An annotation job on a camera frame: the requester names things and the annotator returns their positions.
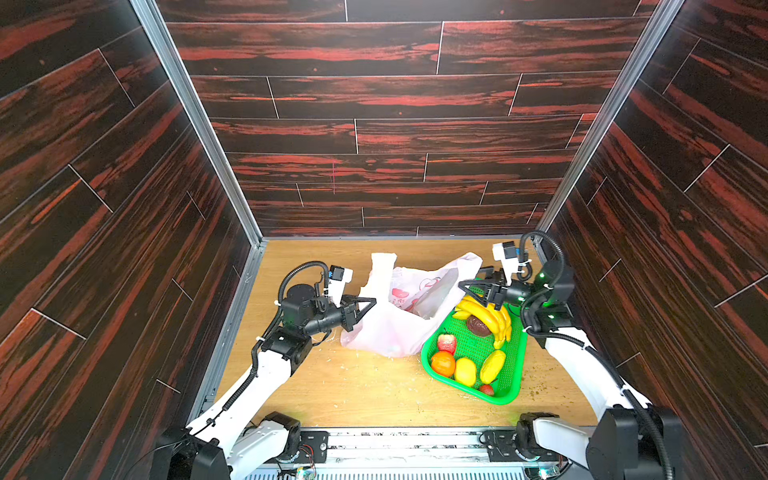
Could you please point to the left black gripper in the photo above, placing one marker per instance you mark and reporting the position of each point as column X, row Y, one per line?
column 347, row 315

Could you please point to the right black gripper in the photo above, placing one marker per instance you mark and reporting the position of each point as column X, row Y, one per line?
column 498, row 289

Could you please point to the pink printed plastic bag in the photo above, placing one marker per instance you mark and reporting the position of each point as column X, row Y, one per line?
column 410, row 304

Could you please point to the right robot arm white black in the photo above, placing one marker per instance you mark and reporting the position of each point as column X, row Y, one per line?
column 633, row 438

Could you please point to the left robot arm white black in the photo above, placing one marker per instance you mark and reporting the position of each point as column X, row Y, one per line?
column 222, row 443

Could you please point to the yellow fake banana bunch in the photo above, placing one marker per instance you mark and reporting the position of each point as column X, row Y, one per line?
column 498, row 321

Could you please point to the dark brown fake date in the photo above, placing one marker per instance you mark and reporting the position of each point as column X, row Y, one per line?
column 477, row 327

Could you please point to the red pink fake apple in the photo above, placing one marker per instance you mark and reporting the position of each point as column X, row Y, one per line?
column 447, row 343

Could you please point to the small yellow fake banana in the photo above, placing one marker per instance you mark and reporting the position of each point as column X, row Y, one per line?
column 492, row 366

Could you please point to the yellow fake lemon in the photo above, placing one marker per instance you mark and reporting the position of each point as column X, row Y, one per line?
column 465, row 372

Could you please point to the orange fake orange left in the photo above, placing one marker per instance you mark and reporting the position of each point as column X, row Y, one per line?
column 443, row 363

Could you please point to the green plastic perforated basket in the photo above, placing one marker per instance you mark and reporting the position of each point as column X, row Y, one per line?
column 508, row 383

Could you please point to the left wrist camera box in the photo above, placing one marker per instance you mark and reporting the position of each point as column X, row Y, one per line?
column 338, row 278

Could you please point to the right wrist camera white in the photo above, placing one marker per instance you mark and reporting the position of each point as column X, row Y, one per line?
column 515, row 262

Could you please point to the metal front rail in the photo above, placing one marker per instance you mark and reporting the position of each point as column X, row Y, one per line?
column 445, row 453

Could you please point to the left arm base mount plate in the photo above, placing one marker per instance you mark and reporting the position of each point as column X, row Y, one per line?
column 309, row 447

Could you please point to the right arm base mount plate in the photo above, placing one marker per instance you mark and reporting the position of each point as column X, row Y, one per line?
column 502, row 446

